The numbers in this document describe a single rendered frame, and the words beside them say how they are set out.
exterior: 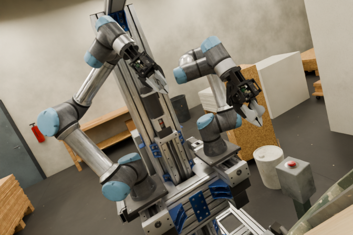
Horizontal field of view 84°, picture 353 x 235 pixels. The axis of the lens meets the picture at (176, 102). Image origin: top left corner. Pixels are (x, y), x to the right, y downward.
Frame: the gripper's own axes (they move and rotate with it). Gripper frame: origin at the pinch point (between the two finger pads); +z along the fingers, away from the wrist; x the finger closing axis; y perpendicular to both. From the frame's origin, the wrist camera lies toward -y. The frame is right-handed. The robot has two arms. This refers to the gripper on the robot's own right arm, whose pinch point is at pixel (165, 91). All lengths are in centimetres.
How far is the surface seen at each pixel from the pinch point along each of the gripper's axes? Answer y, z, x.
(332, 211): -2, 67, 14
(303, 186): -38, 76, 21
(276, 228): -33, 77, -4
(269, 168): -146, 102, 33
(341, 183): -22, 76, 30
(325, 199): -21, 75, 20
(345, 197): 5, 62, 18
